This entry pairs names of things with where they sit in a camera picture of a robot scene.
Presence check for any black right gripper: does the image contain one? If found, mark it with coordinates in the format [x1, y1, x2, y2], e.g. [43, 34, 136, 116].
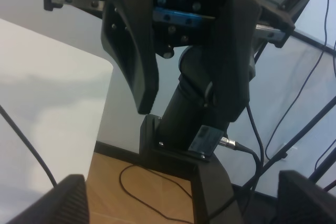
[44, 0, 295, 122]

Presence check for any black floor cable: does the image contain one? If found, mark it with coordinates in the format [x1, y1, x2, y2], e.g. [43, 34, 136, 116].
[119, 164, 195, 221]

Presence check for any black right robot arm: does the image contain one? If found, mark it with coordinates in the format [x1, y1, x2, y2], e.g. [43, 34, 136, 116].
[44, 0, 295, 223]

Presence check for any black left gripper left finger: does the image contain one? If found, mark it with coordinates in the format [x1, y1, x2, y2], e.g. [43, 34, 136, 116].
[9, 174, 89, 223]

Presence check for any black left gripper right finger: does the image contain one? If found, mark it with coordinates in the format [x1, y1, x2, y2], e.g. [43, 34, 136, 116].
[275, 170, 335, 223]

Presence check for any black camera cable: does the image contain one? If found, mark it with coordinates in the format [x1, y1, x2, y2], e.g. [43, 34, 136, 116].
[0, 104, 57, 186]

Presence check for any black tripod stand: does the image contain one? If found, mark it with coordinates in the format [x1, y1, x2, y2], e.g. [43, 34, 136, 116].
[242, 32, 335, 191]

